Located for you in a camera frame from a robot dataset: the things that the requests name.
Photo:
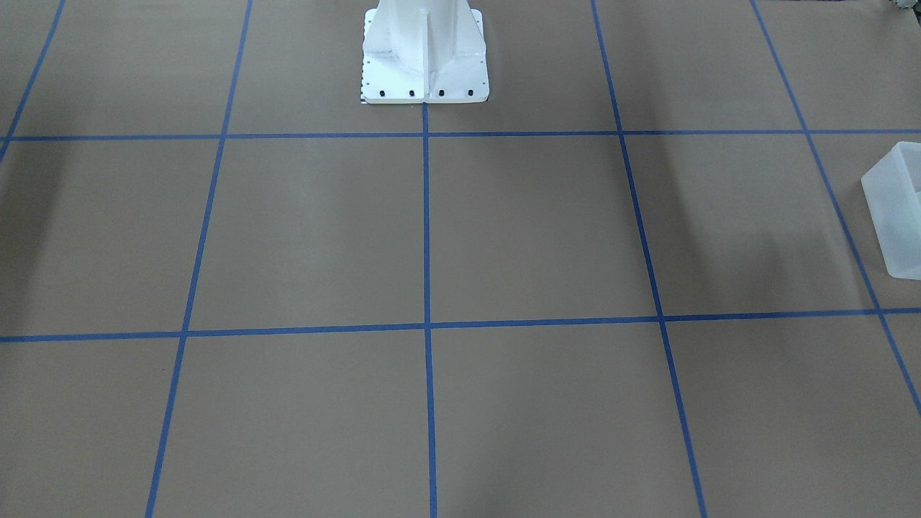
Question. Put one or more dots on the translucent white storage box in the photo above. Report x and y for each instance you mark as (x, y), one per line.
(891, 189)

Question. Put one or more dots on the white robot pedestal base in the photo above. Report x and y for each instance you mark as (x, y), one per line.
(424, 52)

